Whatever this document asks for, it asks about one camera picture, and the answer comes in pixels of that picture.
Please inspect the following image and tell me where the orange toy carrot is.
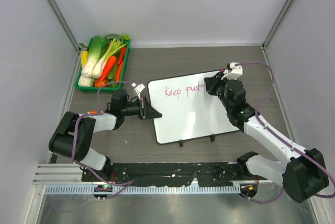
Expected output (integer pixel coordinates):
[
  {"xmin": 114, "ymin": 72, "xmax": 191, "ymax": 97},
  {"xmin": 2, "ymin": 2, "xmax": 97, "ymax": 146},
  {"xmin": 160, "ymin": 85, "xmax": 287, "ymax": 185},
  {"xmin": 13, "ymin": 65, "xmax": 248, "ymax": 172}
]
[{"xmin": 100, "ymin": 55, "xmax": 118, "ymax": 80}]

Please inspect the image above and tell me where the white green toy leek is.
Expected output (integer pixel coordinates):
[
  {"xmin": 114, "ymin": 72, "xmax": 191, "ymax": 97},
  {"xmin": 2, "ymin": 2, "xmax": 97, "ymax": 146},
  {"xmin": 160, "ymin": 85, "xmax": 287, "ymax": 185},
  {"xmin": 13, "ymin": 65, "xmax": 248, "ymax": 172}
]
[{"xmin": 92, "ymin": 39, "xmax": 127, "ymax": 79}]

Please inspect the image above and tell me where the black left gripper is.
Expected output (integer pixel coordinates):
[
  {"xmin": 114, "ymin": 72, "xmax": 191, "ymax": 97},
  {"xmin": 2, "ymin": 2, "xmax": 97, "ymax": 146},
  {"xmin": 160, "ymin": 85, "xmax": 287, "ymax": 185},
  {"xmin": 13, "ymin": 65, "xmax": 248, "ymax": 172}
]
[{"xmin": 122, "ymin": 97, "xmax": 161, "ymax": 120}]

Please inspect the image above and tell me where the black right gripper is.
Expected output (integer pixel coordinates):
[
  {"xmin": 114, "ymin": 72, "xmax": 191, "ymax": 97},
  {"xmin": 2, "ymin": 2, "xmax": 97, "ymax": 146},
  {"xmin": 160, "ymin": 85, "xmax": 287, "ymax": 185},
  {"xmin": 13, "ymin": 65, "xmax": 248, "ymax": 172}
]
[{"xmin": 205, "ymin": 72, "xmax": 233, "ymax": 111}]

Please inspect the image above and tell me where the red toy chili pepper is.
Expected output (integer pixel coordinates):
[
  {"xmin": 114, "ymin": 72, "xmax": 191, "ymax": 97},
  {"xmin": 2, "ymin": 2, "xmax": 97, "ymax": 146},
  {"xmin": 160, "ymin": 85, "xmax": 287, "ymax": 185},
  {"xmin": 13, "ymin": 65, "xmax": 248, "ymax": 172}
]
[{"xmin": 118, "ymin": 46, "xmax": 127, "ymax": 65}]

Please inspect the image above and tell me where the orange toy fruit in tray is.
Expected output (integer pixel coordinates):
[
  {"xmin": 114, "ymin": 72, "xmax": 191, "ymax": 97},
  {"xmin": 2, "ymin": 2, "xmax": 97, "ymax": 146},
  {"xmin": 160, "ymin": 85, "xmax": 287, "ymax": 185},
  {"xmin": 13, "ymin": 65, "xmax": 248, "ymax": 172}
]
[{"xmin": 94, "ymin": 79, "xmax": 108, "ymax": 87}]

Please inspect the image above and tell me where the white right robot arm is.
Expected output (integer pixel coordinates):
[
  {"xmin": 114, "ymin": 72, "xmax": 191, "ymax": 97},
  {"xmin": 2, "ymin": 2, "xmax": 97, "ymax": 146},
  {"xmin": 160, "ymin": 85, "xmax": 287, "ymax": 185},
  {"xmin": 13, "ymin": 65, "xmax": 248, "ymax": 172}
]
[{"xmin": 204, "ymin": 73, "xmax": 330, "ymax": 203}]

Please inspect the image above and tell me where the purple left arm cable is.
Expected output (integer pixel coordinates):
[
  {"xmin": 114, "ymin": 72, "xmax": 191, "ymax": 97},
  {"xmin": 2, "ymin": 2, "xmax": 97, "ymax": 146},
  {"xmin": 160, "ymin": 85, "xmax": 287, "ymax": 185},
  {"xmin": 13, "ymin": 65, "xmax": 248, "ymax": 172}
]
[{"xmin": 72, "ymin": 80, "xmax": 137, "ymax": 201}]

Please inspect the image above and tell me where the white whiteboard with black frame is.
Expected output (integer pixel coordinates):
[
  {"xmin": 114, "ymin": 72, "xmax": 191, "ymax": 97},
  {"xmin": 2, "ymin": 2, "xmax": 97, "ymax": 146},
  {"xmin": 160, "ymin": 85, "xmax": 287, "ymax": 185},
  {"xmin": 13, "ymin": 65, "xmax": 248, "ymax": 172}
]
[{"xmin": 147, "ymin": 71, "xmax": 238, "ymax": 144}]

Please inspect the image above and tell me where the white green toy bok choy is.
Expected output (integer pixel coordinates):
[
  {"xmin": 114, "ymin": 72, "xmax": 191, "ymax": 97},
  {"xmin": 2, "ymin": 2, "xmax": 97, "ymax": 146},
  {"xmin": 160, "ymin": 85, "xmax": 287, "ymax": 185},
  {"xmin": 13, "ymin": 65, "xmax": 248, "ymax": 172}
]
[{"xmin": 81, "ymin": 36, "xmax": 103, "ymax": 77}]

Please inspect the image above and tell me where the white slotted cable duct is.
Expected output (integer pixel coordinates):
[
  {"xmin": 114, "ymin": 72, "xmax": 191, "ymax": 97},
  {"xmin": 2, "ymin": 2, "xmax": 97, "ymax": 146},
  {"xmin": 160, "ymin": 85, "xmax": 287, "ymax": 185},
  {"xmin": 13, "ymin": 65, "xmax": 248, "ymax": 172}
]
[{"xmin": 44, "ymin": 184, "xmax": 240, "ymax": 195}]

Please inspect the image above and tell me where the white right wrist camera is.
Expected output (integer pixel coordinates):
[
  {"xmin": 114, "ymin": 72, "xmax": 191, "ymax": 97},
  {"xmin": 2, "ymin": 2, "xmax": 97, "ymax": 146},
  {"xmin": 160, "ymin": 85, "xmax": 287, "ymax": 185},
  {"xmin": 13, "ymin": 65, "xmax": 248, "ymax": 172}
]
[{"xmin": 221, "ymin": 62, "xmax": 243, "ymax": 80}]

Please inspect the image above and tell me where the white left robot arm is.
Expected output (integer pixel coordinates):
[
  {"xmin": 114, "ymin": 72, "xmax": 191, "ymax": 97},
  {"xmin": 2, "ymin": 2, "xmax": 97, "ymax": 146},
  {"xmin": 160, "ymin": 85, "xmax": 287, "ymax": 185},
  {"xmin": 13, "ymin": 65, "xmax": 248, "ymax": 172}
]
[{"xmin": 49, "ymin": 89, "xmax": 162, "ymax": 182}]

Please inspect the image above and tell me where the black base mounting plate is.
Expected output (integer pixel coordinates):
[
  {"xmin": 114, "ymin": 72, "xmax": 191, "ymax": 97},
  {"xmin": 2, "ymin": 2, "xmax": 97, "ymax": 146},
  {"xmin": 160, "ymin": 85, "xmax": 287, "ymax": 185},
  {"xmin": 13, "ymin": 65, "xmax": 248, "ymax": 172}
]
[{"xmin": 80, "ymin": 162, "xmax": 257, "ymax": 187}]

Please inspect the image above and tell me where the yellow toy corn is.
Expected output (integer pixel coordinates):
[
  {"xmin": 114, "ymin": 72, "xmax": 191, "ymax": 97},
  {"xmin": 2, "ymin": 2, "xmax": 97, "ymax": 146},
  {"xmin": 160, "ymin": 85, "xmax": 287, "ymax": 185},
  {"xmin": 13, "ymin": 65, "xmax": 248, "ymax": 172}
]
[{"xmin": 80, "ymin": 50, "xmax": 88, "ymax": 68}]

